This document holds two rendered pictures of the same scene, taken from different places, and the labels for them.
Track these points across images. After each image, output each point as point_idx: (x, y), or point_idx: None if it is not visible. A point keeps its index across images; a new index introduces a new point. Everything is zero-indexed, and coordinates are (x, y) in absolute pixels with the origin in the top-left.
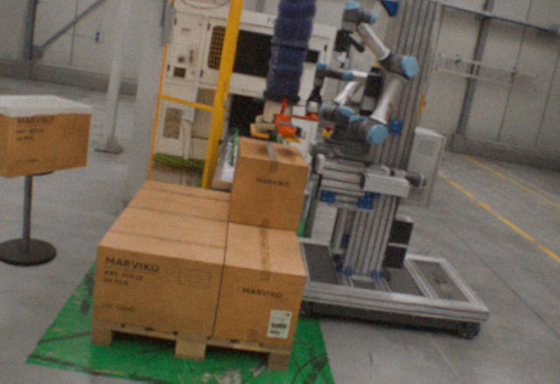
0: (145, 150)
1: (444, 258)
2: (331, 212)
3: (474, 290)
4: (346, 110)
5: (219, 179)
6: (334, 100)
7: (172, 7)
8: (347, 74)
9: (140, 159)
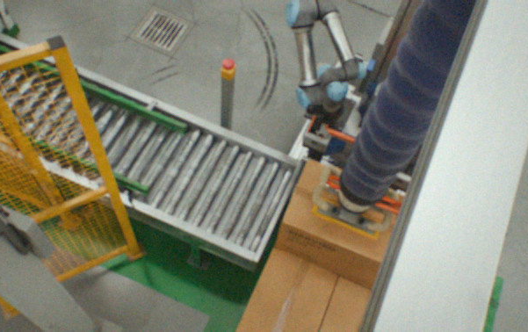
0: (81, 314)
1: (279, 14)
2: (122, 55)
3: (354, 44)
4: (347, 90)
5: (257, 253)
6: (309, 80)
7: (2, 211)
8: (365, 74)
9: (80, 324)
